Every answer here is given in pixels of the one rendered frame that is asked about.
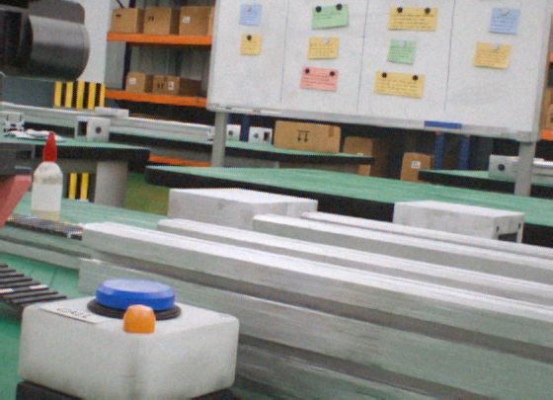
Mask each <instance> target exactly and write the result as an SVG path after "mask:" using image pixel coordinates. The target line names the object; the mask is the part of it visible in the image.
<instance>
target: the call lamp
mask: <svg viewBox="0 0 553 400"><path fill-rule="evenodd" d="M154 327H155V316H154V311H153V309H152V308H151V307H148V306H145V305H130V306H128V309H127V311H126V312H125V314H124V315H123V319H122V330H123V331H126V332H129V333H134V334H150V333H153V332H154Z"/></svg>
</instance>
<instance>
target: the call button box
mask: <svg viewBox="0 0 553 400"><path fill-rule="evenodd" d="M126 311H127V310H126V309H119V308H114V307H110V306H107V305H102V304H100V303H98V302H96V296H93V297H87V298H81V299H68V300H62V301H56V302H51V303H44V304H35V305H29V306H27V307H25V308H24V313H23V325H22V335H21V346H20V357H19V368H18V373H19V377H21V378H22V379H24V380H26V381H22V382H19V383H18V384H17V390H16V400H233V393H232V391H231V390H230V389H227V388H230V387H231V385H232V383H233V382H234V375H235V366H236V357H237V349H238V331H239V321H238V318H234V317H232V316H230V315H229V314H223V313H219V312H215V311H208V310H205V309H200V308H197V307H193V306H190V305H184V304H180V303H176V302H174V307H172V308H169V309H165V310H158V311H154V316H155V327H154V332H153V333H150V334H134V333H129V332H126V331H123V330H122V319H123V315H124V314H125V312H126Z"/></svg>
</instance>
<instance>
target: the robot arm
mask: <svg viewBox="0 0 553 400"><path fill-rule="evenodd" d="M89 53H90V41H89V33H88V30H87V28H86V27H85V10H84V8H83V7H82V5H81V4H80V3H78V2H76V1H73V0H0V71H1V72H3V73H4V74H2V73H0V113H1V102H2V91H3V79H4V75H6V76H9V77H16V78H24V79H38V80H45V81H53V82H61V83H72V82H74V81H76V79H79V78H80V77H81V75H82V74H83V72H84V70H85V68H86V66H87V65H88V62H89ZM16 157H20V158H25V159H31V160H33V159H34V157H35V144H34V143H28V142H23V141H17V140H10V139H4V138H0V230H1V229H2V228H3V226H4V223H5V221H7V219H8V218H9V216H10V215H11V213H12V211H13V210H14V208H16V206H17V205H18V202H19V201H20V200H21V199H22V197H23V196H24V194H25V192H26V191H27V189H28V188H29V187H30V186H31V180H32V170H33V169H32V168H27V167H22V166H16V165H15V160H16Z"/></svg>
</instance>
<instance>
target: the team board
mask: <svg viewBox="0 0 553 400"><path fill-rule="evenodd" d="M552 38H553V0H216V4H215V14H214V23H213V33H212V52H211V61H210V70H209V79H208V88H207V98H206V109H207V110H208V111H211V112H216V116H215V125H214V135H213V144H212V162H211V167H214V168H223V166H224V157H225V138H226V130H227V121H228V112H231V113H241V114H251V115H260V116H270V117H279V118H289V119H307V120H322V121H332V122H340V123H349V124H367V125H376V126H385V127H394V128H403V129H411V130H420V131H437V132H447V133H456V134H464V135H474V136H483V137H500V138H509V139H516V141H520V145H519V152H518V159H517V167H516V182H515V189H514V195H515V196H524V197H529V192H530V185H531V177H532V170H533V163H534V156H535V142H538V141H540V139H541V134H542V132H541V131H542V118H543V111H544V103H545V96H546V88H547V81H548V73H549V59H550V52H551V44H552Z"/></svg>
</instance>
